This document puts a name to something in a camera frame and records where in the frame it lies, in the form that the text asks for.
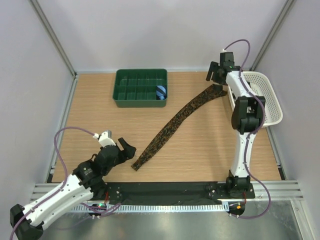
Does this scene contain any white slotted cable duct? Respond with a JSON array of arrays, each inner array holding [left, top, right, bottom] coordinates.
[[69, 202, 229, 214]]

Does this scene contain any rolled blue striped tie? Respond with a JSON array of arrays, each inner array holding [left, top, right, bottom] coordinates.
[[155, 85, 167, 100]]

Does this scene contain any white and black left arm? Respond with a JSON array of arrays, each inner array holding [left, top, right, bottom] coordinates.
[[10, 131, 137, 240]]

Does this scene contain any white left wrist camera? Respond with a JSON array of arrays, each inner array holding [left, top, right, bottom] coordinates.
[[92, 130, 116, 148]]

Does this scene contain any green divided organizer tray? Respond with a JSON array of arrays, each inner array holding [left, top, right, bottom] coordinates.
[[112, 68, 168, 108]]

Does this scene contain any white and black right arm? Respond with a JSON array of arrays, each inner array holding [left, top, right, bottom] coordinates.
[[206, 51, 266, 198]]

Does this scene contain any white perforated plastic basket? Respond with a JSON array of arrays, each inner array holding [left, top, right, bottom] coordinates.
[[226, 71, 283, 130]]

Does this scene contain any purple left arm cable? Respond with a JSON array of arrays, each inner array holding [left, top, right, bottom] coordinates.
[[9, 126, 100, 240]]

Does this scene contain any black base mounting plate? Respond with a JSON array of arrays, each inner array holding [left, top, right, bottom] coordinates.
[[76, 181, 256, 206]]

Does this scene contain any black tie with gold keys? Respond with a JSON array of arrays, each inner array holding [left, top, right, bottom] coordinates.
[[131, 84, 227, 171]]

